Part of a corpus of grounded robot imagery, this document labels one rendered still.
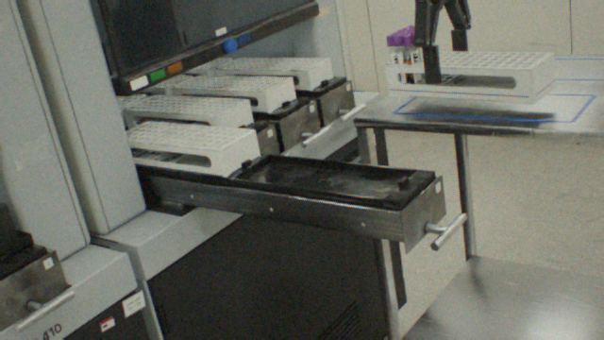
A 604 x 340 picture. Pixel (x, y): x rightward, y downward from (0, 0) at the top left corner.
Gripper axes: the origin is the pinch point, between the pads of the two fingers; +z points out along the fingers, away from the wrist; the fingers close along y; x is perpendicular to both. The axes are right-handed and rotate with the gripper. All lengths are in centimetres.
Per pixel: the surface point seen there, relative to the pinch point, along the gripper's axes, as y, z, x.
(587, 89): 14.2, 8.7, -20.7
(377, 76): 186, 67, 152
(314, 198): -39.5, 10.2, 2.4
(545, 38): 192, 47, 62
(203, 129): -32.5, 4.2, 34.0
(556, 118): -1.8, 8.7, -21.1
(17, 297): -77, 14, 30
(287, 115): -8.4, 10.1, 35.1
